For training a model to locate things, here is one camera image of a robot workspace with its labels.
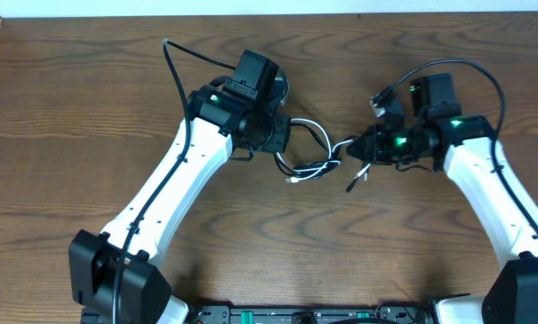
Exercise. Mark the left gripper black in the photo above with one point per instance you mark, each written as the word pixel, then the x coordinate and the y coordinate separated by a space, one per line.
pixel 277 135

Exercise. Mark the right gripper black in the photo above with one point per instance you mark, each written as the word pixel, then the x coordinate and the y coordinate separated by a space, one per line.
pixel 364 148

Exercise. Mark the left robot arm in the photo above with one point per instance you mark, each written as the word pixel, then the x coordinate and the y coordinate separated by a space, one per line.
pixel 257 84

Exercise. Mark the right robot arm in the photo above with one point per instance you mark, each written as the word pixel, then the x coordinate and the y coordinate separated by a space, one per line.
pixel 464 148

